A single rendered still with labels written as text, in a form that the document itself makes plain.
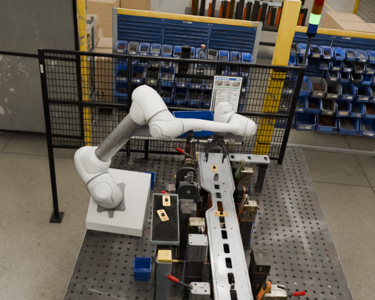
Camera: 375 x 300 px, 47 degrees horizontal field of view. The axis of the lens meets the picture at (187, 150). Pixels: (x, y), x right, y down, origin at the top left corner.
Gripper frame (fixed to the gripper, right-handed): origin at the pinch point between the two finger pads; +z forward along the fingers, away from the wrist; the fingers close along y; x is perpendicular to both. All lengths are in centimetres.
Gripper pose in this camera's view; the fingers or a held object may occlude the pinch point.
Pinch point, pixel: (215, 159)
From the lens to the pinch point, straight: 286.7
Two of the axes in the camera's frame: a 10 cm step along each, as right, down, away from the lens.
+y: 9.9, 0.7, 0.9
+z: -1.1, 8.4, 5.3
